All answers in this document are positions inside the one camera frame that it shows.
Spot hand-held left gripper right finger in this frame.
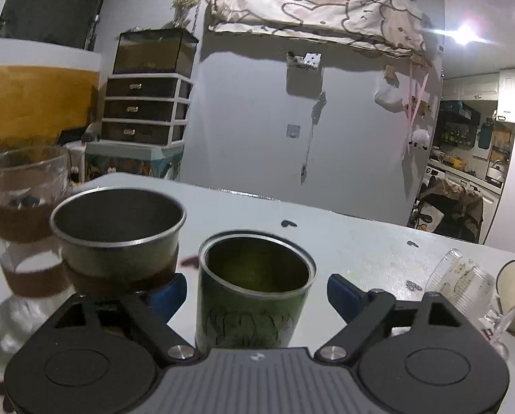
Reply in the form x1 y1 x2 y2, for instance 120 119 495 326
315 273 463 366

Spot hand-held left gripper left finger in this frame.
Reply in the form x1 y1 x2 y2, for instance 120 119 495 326
54 273 199 368

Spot clear ribbed glass cup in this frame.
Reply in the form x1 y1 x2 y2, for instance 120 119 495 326
425 248 515 361

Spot steel cup with brown sleeve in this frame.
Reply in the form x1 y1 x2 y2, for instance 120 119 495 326
50 187 188 299

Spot green printed metal cup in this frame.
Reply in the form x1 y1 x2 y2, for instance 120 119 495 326
195 230 317 351

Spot glass cup with brown bands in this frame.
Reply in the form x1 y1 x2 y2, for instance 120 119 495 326
0 146 75 368

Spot chair with draped bags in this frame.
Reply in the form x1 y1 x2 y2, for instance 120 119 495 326
412 176 486 244

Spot colourful printed cabinet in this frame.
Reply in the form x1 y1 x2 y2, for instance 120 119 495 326
84 140 186 182

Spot white plush toy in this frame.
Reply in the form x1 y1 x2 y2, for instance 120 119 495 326
407 128 431 151

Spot white drawer unit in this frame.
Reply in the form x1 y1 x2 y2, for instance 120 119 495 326
100 73 194 147

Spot black shelf with bottles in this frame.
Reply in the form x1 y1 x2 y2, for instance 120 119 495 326
437 110 481 151

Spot pink hanging ribbons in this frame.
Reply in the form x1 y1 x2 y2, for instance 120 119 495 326
401 72 431 161

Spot white hanging bag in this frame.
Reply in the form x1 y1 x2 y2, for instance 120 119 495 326
375 81 407 112

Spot teal bottle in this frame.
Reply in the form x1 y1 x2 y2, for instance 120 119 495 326
477 121 494 150

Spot glass terrarium tank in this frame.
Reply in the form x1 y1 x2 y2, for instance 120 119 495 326
113 28 199 75

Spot white kitchen cabinet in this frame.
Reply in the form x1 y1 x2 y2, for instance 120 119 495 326
496 68 515 122

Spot ceiling lamp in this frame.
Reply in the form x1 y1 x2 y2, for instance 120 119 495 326
451 21 484 48

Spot dried flower bouquet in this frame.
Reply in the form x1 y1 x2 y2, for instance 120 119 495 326
170 0 201 31

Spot printed blanket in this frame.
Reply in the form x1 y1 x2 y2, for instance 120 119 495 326
208 0 430 58

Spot dark window pane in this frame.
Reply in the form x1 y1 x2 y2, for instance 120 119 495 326
0 0 117 50

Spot dark hanging cord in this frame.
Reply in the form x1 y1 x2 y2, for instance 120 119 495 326
300 91 328 184

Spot small wall shelf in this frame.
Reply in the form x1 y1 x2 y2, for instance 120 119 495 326
285 51 323 70

